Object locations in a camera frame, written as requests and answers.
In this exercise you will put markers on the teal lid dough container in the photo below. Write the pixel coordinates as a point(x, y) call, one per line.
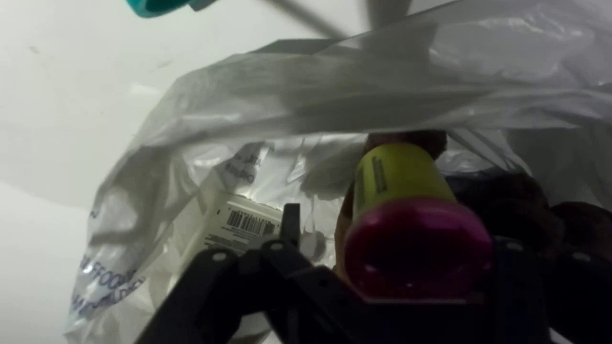
point(159, 4)

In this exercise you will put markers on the brown reindeer plush toy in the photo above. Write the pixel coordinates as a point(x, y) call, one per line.
point(509, 203)

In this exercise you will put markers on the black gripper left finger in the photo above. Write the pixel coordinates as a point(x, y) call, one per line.
point(291, 226)

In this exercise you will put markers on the purple lid dough container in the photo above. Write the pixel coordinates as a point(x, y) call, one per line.
point(408, 241)

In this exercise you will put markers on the white plastic bag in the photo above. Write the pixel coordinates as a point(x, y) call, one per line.
point(255, 96)

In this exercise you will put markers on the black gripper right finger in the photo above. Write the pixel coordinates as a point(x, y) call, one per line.
point(519, 287)

